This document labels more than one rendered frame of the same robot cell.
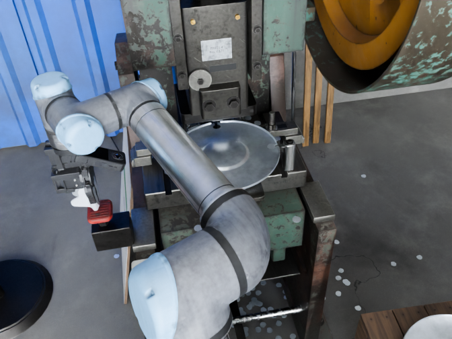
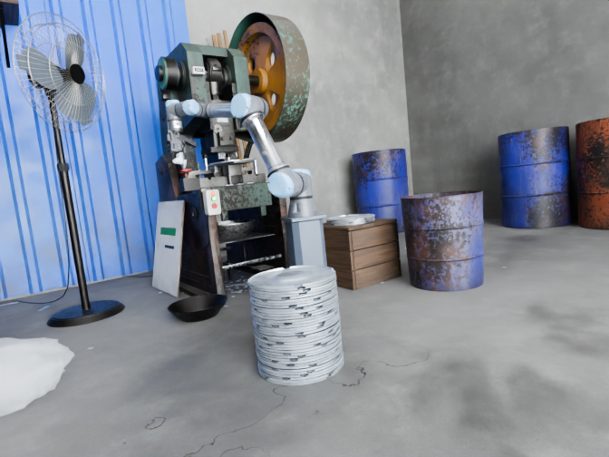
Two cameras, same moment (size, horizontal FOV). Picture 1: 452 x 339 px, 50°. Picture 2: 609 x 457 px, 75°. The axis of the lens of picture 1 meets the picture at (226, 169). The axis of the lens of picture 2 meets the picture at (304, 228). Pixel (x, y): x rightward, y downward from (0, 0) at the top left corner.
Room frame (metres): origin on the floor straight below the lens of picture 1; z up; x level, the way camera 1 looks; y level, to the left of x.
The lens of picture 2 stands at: (-1.43, 0.79, 0.60)
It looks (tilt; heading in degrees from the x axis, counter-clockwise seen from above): 6 degrees down; 333
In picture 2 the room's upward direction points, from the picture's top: 6 degrees counter-clockwise
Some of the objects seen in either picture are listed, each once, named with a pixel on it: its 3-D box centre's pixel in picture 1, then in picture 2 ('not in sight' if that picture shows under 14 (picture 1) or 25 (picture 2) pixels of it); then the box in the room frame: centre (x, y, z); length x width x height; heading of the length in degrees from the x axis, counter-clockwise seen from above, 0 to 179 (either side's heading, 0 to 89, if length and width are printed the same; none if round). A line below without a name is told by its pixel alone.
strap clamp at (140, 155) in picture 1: (158, 142); (197, 170); (1.08, 0.19, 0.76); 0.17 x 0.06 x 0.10; 98
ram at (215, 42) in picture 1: (214, 51); (219, 123); (1.07, 0.01, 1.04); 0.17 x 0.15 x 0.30; 8
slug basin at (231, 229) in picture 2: not in sight; (229, 229); (1.11, 0.02, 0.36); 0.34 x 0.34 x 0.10
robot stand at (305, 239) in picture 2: not in sight; (307, 259); (0.35, -0.13, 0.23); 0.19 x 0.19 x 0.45; 83
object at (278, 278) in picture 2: not in sight; (292, 276); (-0.25, 0.24, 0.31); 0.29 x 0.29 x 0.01
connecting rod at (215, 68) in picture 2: not in sight; (212, 87); (1.11, 0.02, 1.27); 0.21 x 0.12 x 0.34; 8
